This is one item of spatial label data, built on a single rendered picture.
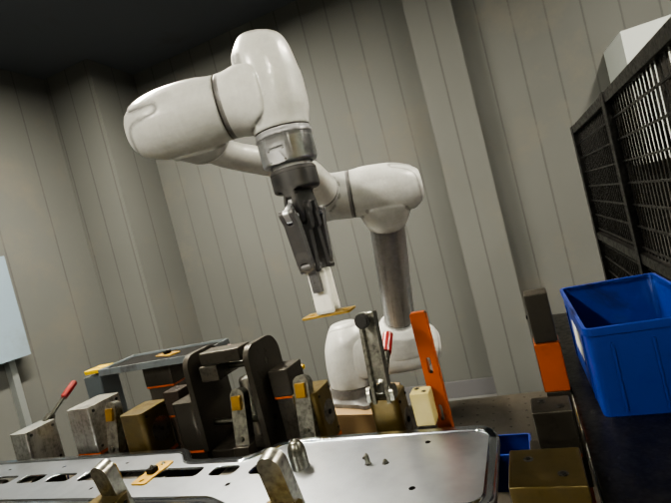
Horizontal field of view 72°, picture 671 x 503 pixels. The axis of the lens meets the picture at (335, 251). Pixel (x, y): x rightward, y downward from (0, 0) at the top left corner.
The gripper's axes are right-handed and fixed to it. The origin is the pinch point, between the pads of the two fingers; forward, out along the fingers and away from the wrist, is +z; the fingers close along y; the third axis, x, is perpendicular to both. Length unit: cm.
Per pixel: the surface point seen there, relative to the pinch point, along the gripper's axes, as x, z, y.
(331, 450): -8.8, 29.3, -4.7
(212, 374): -39.2, 15.6, -15.4
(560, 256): 49, 45, -271
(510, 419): 15, 60, -75
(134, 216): -245, -60, -217
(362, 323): 0.3, 9.2, -12.4
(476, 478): 17.8, 29.1, 5.3
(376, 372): -0.2, 19.4, -14.4
